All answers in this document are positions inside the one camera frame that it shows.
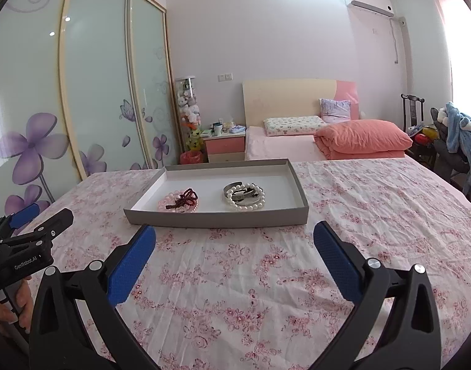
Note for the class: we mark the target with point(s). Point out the grey cardboard box tray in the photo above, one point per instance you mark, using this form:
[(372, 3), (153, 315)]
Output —
[(220, 219)]

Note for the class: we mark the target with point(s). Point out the red and yellow plush toy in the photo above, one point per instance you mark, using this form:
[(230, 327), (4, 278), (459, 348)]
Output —
[(424, 138)]

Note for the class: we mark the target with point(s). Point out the pink nightstand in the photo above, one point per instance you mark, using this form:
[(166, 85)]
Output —
[(223, 146)]

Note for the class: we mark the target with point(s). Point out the person's left hand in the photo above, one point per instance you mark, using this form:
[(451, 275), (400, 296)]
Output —
[(23, 316)]

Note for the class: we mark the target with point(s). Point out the dark wooden chair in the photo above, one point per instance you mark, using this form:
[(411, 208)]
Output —
[(412, 111)]

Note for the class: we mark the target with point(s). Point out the blue bathrobe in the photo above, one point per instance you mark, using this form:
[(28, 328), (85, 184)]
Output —
[(463, 138)]

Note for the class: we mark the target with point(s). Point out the purple patterned pillow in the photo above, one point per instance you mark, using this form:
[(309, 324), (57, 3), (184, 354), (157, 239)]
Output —
[(335, 110)]

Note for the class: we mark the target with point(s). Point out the cream and pink headboard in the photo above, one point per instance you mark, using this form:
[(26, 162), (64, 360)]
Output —
[(289, 96)]

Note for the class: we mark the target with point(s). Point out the floral sliding door wardrobe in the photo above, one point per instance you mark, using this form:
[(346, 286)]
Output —
[(96, 65)]

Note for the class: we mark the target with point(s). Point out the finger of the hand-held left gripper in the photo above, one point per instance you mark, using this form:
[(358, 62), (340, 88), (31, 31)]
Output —
[(25, 214), (50, 227)]

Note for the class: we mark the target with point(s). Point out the pink curtain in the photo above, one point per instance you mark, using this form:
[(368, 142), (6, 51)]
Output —
[(441, 4)]

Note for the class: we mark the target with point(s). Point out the white patterned pillow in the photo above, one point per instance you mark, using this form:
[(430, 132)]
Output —
[(293, 126)]

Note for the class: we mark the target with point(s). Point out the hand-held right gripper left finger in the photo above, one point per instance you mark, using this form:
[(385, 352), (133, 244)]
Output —
[(131, 262)]

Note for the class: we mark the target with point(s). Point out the white mug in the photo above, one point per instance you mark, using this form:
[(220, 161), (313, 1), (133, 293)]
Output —
[(218, 129)]

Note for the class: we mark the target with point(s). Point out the white air conditioner pipe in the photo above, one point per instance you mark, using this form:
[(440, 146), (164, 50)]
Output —
[(396, 38)]

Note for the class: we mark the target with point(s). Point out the wide silver cuff bangle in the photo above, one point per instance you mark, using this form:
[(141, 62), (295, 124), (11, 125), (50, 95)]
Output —
[(229, 187)]

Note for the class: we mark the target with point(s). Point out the white wall socket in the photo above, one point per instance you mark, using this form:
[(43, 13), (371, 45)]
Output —
[(225, 77)]

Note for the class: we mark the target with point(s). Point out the plain pink bed sheet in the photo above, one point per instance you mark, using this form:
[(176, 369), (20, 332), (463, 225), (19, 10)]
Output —
[(281, 148)]

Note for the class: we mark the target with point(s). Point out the red plastic bag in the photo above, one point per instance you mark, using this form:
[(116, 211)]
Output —
[(191, 159)]

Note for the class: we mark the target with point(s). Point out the grey chair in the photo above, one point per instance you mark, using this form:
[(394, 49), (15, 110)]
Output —
[(441, 154)]

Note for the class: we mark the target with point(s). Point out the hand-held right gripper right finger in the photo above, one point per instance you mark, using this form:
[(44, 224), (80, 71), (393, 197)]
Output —
[(335, 258)]

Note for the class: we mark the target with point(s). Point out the clear tube of plush toys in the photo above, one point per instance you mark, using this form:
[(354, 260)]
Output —
[(189, 104)]

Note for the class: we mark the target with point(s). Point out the white air conditioner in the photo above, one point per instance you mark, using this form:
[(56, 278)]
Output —
[(368, 2)]

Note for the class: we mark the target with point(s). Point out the folded orange duvet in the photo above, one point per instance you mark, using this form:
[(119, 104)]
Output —
[(362, 138)]

